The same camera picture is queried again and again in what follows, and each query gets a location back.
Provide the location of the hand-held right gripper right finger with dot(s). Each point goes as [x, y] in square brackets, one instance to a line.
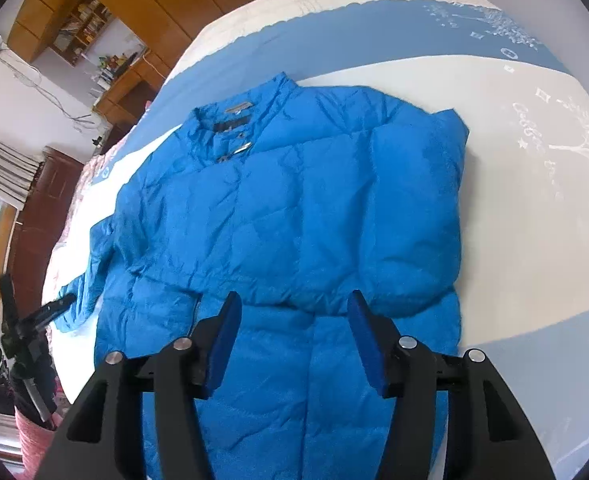
[367, 340]

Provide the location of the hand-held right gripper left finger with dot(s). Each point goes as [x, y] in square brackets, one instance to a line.
[224, 340]

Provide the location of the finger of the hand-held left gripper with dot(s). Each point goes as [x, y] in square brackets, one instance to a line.
[57, 306]

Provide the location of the blue puffer jacket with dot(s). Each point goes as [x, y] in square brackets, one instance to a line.
[284, 200]

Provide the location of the dark wooden headboard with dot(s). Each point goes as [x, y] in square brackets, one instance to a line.
[39, 220]

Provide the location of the striped curtain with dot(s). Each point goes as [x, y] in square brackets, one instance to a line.
[2, 167]

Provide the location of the blue and white bedsheet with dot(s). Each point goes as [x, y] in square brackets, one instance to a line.
[524, 210]

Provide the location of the bookshelf with books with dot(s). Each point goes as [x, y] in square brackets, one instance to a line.
[82, 22]

